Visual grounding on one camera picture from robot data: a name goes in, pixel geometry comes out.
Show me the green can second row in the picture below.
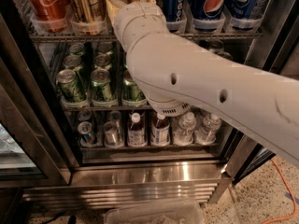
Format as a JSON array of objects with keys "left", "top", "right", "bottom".
[
  {"left": 63, "top": 54, "right": 89, "bottom": 90},
  {"left": 93, "top": 54, "right": 113, "bottom": 72}
]

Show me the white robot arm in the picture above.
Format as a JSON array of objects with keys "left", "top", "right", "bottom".
[{"left": 106, "top": 0, "right": 299, "bottom": 165}]

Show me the brown tea bottle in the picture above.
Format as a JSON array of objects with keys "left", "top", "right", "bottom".
[
  {"left": 128, "top": 113, "right": 147, "bottom": 147},
  {"left": 150, "top": 113, "right": 170, "bottom": 147}
]

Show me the green can second row left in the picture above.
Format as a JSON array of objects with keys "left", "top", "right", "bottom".
[{"left": 63, "top": 54, "right": 89, "bottom": 90}]

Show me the green can second row middle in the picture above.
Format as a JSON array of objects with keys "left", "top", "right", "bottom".
[{"left": 93, "top": 54, "right": 113, "bottom": 72}]

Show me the green can front right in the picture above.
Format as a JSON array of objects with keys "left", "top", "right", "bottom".
[{"left": 122, "top": 70, "right": 145, "bottom": 102}]

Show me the clear water bottle right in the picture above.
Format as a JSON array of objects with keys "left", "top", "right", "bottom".
[{"left": 195, "top": 113, "right": 221, "bottom": 145}]

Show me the clear water bottle left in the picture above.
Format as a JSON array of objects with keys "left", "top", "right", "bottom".
[{"left": 174, "top": 112, "right": 197, "bottom": 147}]

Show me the clear water bottle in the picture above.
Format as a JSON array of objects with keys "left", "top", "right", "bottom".
[
  {"left": 174, "top": 112, "right": 197, "bottom": 147},
  {"left": 195, "top": 113, "right": 221, "bottom": 145}
]

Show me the gold can left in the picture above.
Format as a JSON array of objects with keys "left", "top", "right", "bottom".
[{"left": 70, "top": 0, "right": 104, "bottom": 23}]

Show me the red Coca-Cola can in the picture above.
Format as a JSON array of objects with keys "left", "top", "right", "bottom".
[{"left": 29, "top": 0, "right": 66, "bottom": 21}]

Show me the green can front left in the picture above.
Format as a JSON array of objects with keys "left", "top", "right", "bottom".
[{"left": 56, "top": 69, "right": 86, "bottom": 103}]

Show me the stainless steel fridge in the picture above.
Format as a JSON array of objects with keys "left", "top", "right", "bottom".
[{"left": 0, "top": 0, "right": 299, "bottom": 211}]

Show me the silver can bottom left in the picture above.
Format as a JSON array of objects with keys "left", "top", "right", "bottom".
[{"left": 78, "top": 121, "right": 96, "bottom": 146}]

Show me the clear plastic bin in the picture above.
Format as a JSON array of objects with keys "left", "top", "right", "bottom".
[{"left": 104, "top": 199, "right": 205, "bottom": 224}]

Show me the green can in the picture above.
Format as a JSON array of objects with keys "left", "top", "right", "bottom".
[
  {"left": 91, "top": 68, "right": 114, "bottom": 102},
  {"left": 122, "top": 70, "right": 145, "bottom": 102},
  {"left": 56, "top": 69, "right": 86, "bottom": 103}
]

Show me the blue Pepsi can left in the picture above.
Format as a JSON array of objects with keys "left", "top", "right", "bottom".
[{"left": 157, "top": 0, "right": 184, "bottom": 22}]

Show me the brown tea bottle left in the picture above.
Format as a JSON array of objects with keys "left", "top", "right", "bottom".
[{"left": 128, "top": 113, "right": 147, "bottom": 147}]

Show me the green can front middle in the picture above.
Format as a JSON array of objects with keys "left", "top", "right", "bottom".
[{"left": 91, "top": 68, "right": 114, "bottom": 102}]

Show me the orange power cable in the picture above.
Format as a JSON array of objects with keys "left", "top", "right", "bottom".
[{"left": 261, "top": 158, "right": 299, "bottom": 224}]

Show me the silver can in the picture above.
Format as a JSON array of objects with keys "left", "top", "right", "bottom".
[
  {"left": 78, "top": 121, "right": 96, "bottom": 146},
  {"left": 103, "top": 121, "right": 120, "bottom": 147}
]

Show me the blue Pepsi can middle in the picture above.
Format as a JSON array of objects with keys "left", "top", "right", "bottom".
[{"left": 192, "top": 0, "right": 224, "bottom": 21}]

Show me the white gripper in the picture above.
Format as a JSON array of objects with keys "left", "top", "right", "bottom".
[{"left": 106, "top": 0, "right": 170, "bottom": 52}]

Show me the brown tea bottle right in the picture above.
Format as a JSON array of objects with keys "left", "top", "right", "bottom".
[{"left": 150, "top": 113, "right": 170, "bottom": 147}]

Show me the wire top shelf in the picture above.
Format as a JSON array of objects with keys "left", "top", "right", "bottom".
[{"left": 29, "top": 31, "right": 269, "bottom": 44}]

